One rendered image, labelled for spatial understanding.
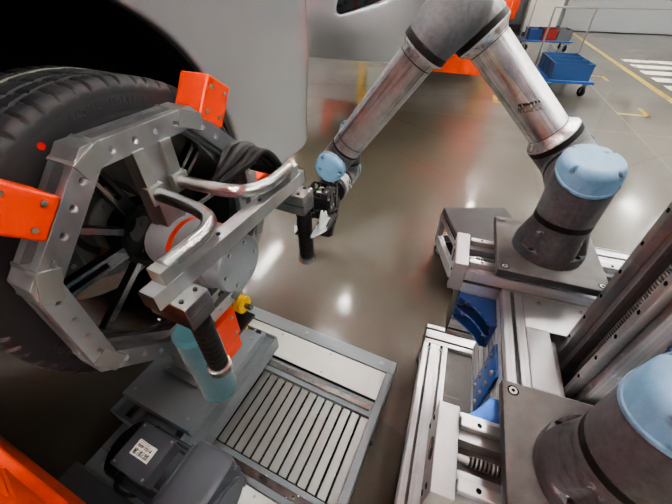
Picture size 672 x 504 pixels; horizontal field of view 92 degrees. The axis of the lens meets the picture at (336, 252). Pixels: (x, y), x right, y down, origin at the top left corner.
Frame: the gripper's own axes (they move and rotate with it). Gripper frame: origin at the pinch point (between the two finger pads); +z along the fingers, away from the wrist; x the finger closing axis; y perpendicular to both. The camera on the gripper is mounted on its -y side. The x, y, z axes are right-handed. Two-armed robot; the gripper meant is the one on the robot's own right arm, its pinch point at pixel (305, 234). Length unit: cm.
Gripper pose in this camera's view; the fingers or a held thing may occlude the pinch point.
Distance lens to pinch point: 80.2
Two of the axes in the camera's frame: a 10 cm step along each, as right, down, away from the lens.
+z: -3.5, 6.1, -7.1
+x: 9.4, 2.2, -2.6
